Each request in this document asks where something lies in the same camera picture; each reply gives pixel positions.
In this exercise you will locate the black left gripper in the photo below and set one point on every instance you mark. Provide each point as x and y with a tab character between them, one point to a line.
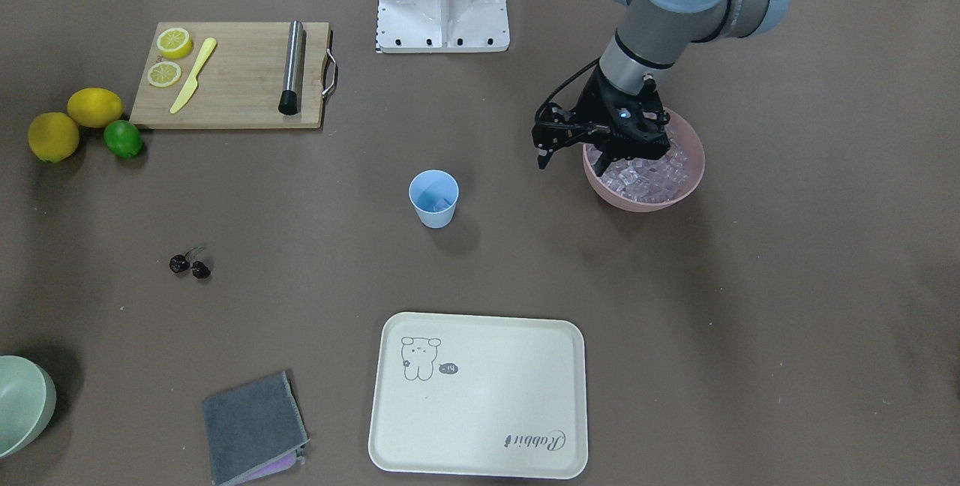
595	106

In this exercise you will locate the clear ice cube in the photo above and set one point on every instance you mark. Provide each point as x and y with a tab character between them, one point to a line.
440	205

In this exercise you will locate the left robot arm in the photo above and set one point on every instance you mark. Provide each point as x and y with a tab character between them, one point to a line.
654	33

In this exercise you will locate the pile of clear ice cubes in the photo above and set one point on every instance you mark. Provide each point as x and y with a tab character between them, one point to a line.
643	185

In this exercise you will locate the light blue plastic cup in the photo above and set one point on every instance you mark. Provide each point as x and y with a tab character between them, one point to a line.
434	195

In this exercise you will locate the pair of dark cherries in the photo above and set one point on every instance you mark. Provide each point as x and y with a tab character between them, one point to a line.
190	262

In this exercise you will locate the pink bowl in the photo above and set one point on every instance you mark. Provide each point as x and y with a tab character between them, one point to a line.
689	139

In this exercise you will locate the cream rabbit serving tray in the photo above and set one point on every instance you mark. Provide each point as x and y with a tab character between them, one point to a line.
477	395

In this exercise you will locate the steel muddler black tip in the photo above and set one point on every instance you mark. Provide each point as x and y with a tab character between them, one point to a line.
290	97

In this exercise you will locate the bamboo cutting board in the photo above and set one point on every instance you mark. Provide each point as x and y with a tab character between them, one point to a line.
241	83

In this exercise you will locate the yellow plastic knife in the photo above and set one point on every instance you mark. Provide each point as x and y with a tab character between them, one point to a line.
191	83

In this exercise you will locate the lemon half upper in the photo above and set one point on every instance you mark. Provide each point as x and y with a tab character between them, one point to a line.
174	43

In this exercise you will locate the lemon half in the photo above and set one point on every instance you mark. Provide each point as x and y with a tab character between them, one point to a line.
163	74
174	43

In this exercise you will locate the lemon half lower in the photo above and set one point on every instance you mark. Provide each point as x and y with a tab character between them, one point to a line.
163	74

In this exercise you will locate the grey folded cloth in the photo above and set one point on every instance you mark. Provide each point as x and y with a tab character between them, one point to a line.
253	430

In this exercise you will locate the green lime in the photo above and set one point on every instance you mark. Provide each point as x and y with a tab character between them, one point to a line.
123	139

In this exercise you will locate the yellow lemon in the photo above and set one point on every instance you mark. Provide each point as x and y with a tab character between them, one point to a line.
95	107
53	137

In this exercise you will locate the light green bowl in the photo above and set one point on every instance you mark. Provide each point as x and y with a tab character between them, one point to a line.
28	401

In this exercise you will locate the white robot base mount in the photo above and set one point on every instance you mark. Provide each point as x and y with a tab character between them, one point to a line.
442	26

